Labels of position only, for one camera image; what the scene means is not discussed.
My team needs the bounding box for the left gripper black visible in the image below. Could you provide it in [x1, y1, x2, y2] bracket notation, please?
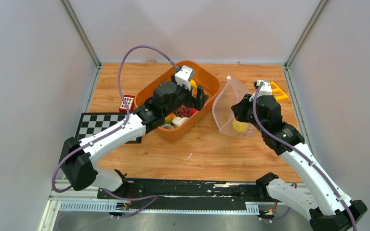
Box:
[163, 74, 209, 117]

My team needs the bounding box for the yellow pear toy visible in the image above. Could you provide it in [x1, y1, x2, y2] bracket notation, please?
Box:
[232, 119, 250, 133]

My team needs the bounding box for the clear zip top bag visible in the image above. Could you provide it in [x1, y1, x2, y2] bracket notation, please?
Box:
[212, 76, 257, 138]

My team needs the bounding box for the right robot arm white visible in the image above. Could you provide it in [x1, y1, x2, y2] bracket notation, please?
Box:
[231, 94, 367, 231]

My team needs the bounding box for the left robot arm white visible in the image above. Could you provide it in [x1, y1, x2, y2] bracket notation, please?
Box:
[59, 81, 209, 199]

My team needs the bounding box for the red strawberry toy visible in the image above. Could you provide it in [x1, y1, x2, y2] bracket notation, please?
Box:
[189, 108, 197, 116]

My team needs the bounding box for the yellow banana toy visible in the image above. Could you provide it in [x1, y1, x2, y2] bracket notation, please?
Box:
[189, 79, 198, 90]

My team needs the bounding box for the purple grapes toy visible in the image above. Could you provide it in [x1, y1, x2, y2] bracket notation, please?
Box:
[175, 105, 191, 118]

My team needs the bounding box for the white mushroom toy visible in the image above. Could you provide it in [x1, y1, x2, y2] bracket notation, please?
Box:
[172, 116, 189, 128]

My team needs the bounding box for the orange plastic basket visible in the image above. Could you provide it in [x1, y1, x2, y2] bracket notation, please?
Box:
[133, 60, 221, 141]

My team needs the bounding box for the orange green mango toy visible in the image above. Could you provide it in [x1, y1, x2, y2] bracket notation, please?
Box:
[164, 113, 176, 124]

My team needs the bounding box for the white garlic toy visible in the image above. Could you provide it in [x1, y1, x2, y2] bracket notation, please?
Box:
[161, 124, 175, 129]

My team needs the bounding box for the red white block toy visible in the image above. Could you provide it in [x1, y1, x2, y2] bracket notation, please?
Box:
[119, 94, 135, 113]

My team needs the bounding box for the checkerboard calibration board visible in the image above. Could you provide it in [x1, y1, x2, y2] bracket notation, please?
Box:
[75, 113, 126, 140]

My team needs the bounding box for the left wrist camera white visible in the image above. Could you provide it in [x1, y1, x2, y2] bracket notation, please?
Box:
[173, 65, 195, 91]

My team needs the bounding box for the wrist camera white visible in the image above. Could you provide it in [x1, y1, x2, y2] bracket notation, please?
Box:
[254, 79, 272, 97]
[173, 65, 195, 91]

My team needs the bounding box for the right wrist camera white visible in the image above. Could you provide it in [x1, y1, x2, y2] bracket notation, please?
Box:
[254, 79, 272, 97]

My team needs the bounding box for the yellow triangle bracket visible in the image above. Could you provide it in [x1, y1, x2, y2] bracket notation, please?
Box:
[270, 81, 289, 101]

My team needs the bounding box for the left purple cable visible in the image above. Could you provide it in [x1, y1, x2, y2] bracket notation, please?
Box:
[51, 45, 181, 219]

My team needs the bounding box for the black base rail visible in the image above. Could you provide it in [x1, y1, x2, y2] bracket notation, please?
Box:
[96, 178, 278, 212]

